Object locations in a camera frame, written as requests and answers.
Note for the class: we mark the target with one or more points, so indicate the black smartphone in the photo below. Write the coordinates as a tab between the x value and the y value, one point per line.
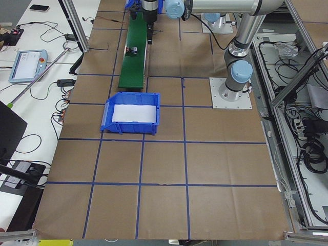
41	8

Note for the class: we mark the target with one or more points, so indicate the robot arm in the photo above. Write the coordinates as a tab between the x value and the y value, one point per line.
253	13
217	20

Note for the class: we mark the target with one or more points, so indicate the teach pendant tablet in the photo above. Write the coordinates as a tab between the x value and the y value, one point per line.
28	65

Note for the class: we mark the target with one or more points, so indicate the blue destination bin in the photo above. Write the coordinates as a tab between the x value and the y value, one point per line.
148	5

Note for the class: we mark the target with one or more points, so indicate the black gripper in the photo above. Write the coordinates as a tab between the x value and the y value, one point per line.
149	15

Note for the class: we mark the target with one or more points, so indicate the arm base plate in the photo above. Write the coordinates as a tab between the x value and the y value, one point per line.
225	30
223	98

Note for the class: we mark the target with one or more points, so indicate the blue source bin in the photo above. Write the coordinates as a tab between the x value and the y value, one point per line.
130	98

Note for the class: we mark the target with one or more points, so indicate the green conveyor belt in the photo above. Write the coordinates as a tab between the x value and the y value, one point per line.
133	66

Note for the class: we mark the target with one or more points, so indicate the red push button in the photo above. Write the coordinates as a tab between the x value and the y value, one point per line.
131	50

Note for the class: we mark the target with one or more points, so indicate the black power adapter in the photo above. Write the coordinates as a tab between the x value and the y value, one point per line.
65	82

